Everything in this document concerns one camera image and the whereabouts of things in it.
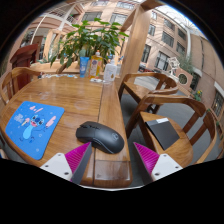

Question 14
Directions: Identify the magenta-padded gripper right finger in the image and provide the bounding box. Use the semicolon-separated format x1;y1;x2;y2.
133;142;184;183

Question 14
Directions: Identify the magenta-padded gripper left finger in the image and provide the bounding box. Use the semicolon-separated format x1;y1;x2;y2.
39;142;93;185

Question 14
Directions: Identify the black computer mouse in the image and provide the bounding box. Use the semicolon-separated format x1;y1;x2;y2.
75;120;125;155

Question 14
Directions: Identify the blue cartoon mouse pad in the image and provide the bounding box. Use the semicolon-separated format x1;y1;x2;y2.
4;100;66;161

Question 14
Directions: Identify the wooden armchair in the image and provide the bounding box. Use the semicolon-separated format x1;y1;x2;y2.
118;72;180;114
0;66;42;105
125;94;218;168

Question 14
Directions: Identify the black notebook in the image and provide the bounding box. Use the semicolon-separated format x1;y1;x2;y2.
145;117;181;151

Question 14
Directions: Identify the yellow flower plant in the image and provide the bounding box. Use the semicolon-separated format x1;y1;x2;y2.
193;89;204;103

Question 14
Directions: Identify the light wooden table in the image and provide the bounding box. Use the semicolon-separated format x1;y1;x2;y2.
30;61;81;75

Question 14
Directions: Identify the white abstract sculpture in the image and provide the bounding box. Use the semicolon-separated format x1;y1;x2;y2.
167;56;181;79

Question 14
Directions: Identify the blue tube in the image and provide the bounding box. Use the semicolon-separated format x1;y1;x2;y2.
79;56;90;79

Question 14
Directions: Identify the yellow liquid bottle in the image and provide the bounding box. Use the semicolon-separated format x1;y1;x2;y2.
89;49;104;80

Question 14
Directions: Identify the white pump bottle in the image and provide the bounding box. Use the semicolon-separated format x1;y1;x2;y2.
103;59;118;83

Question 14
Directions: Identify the dark red wooden podium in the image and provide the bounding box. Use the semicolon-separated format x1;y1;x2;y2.
9;43;40;89

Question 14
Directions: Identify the dark bust statue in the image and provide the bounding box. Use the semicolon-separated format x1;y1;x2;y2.
20;32;34;48

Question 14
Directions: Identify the green potted plant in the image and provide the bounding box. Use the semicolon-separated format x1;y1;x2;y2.
49;18;130;69

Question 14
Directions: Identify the wooden pergola post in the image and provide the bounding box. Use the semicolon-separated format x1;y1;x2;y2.
119;0;164;89

